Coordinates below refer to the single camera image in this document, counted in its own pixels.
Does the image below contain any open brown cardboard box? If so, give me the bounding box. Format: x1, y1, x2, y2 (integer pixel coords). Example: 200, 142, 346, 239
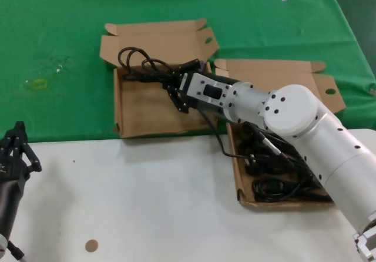
213, 58, 347, 211

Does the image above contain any left arm black grey cable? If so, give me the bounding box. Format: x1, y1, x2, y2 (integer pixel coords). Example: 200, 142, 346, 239
6, 240, 26, 262

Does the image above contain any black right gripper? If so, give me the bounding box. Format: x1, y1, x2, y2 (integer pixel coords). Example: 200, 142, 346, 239
163, 58, 240, 115

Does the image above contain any green tablecloth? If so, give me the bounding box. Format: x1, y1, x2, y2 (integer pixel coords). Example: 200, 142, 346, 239
0, 0, 376, 144

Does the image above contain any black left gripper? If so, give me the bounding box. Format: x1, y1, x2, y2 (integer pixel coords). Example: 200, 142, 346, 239
0, 121, 42, 238

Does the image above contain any open cardboard box torn rim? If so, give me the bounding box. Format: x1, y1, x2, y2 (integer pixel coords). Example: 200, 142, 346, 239
99, 18, 220, 139

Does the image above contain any clear crumpled tape patch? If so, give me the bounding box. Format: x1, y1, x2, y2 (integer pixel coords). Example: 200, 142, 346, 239
43, 55, 74, 75

